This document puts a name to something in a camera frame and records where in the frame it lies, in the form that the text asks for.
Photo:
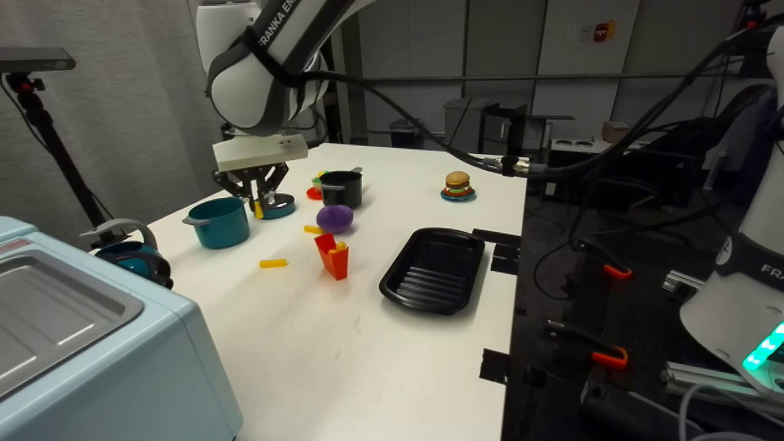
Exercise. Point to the aluminium frame bar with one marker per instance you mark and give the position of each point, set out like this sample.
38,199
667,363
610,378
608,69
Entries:
712,380

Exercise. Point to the red fry box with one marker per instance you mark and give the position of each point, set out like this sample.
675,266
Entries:
335,264

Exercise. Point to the red toy food piece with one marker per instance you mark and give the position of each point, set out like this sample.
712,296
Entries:
313,194

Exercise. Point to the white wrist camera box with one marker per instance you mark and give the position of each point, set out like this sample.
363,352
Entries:
260,153

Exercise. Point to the small black background box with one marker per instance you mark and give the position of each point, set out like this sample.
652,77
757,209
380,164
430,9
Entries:
407,134

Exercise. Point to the black office chair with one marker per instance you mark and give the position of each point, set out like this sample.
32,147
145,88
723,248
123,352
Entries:
652,175

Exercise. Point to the green toy food piece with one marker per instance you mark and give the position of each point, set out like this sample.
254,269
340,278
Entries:
318,177

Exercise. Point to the black table edge pad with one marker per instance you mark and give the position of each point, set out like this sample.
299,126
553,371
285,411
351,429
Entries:
497,365
506,260

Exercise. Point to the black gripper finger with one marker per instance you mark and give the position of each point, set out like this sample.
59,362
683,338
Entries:
270,194
245,199

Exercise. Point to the cardboard box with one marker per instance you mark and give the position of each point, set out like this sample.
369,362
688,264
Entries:
618,134

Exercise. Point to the black toy pot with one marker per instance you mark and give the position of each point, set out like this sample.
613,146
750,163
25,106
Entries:
343,189

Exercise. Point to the black ridged tray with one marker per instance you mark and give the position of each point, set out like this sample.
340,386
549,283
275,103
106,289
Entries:
433,273

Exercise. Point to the teal toy pot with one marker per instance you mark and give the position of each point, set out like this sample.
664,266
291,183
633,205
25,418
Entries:
222,226

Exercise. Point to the black camera tripod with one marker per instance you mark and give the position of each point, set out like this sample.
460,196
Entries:
49,137

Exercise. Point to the light blue toaster oven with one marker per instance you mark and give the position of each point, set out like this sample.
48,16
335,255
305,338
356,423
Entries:
100,359

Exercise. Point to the small round toy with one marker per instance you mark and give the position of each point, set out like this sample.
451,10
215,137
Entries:
283,207

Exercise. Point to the camera bar on tripod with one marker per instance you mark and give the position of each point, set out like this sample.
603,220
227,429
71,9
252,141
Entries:
32,60

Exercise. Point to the grey curtain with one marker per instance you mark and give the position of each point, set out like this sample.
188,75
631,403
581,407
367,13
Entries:
123,98

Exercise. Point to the purple plush toy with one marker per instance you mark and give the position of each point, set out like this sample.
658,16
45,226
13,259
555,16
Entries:
335,220

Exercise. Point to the teal round plate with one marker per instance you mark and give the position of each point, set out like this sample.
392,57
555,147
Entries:
460,196

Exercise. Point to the toy burger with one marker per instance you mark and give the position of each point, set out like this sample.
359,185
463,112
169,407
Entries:
456,183

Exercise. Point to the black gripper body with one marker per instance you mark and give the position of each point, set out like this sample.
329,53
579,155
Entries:
254,177

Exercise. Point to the teal toy container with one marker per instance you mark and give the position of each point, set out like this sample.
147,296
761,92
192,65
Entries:
136,259

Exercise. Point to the orange wall sign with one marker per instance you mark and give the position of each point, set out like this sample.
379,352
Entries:
606,31

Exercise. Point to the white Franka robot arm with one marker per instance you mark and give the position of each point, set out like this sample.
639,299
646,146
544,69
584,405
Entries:
245,88

